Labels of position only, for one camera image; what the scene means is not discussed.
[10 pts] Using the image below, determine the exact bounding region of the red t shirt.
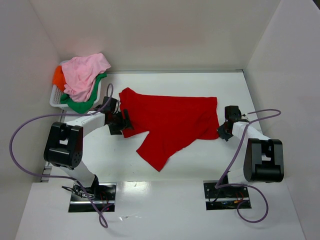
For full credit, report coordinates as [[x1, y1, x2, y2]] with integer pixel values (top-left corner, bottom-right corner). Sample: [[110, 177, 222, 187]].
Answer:
[[119, 87, 219, 172]]

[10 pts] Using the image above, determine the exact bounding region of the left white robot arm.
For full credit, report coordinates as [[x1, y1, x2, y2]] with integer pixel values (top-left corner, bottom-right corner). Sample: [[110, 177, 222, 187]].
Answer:
[[43, 109, 133, 196]]

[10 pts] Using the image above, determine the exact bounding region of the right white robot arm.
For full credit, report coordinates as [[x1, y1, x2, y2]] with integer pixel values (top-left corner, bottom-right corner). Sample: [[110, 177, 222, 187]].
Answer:
[[216, 120, 285, 189]]

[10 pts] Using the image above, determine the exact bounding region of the green t shirt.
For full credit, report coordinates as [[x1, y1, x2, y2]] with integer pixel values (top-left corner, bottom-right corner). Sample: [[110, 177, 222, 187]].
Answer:
[[60, 72, 107, 114]]

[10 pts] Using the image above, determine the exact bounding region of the pink t shirt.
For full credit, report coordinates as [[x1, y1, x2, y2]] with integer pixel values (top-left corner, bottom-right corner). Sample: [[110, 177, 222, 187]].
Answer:
[[61, 53, 111, 102]]

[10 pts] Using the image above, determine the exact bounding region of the white plastic basket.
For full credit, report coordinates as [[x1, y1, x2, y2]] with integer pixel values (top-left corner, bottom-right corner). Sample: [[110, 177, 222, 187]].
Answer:
[[50, 55, 110, 114]]

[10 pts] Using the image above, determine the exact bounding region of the orange t shirt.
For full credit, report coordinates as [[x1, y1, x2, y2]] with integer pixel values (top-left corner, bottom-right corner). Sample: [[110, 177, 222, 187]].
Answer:
[[52, 65, 66, 92]]

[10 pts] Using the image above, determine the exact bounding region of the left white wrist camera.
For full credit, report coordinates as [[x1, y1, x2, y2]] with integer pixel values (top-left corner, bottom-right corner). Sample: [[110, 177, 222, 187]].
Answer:
[[100, 96, 119, 114]]

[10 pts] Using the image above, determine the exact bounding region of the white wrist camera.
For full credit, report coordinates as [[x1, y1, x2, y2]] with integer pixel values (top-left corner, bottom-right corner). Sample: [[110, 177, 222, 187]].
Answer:
[[100, 96, 119, 114], [224, 105, 242, 122]]

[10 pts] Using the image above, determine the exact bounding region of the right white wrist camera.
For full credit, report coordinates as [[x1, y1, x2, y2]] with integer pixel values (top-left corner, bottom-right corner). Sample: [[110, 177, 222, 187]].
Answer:
[[224, 105, 242, 122]]

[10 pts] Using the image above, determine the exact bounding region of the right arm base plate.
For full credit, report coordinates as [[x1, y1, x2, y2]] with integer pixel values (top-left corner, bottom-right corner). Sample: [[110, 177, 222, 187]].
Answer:
[[203, 181, 252, 211]]

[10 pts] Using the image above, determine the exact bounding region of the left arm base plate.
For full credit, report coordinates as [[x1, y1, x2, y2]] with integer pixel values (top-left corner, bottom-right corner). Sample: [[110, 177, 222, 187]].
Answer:
[[62, 183, 117, 213]]

